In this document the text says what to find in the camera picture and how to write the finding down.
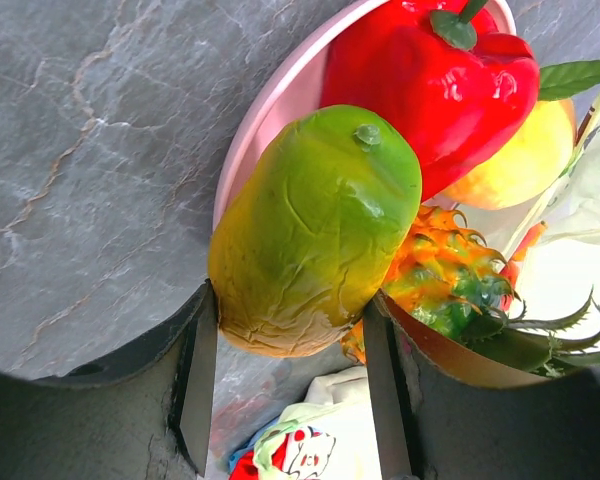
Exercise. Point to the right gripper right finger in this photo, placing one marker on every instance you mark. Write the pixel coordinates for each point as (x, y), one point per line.
(442, 411)

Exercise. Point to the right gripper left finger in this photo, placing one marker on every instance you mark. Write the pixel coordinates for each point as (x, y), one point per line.
(142, 411)

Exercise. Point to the fake pineapple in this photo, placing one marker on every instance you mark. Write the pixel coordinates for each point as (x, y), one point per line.
(448, 278)

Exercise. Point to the green avocado print plastic bag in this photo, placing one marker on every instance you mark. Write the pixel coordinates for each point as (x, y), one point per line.
(563, 268)

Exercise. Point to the fake mango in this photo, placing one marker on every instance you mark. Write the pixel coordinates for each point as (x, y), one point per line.
(310, 237)

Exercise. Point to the fake yellow pear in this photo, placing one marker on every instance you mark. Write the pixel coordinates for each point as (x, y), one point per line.
(541, 148)

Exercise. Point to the fake red bell pepper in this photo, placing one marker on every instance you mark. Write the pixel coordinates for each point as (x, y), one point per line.
(455, 107)

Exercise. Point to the white red cartoon bag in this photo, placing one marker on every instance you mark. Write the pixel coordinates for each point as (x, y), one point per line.
(329, 435)

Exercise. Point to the pink plate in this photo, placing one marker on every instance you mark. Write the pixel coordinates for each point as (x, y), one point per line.
(293, 91)

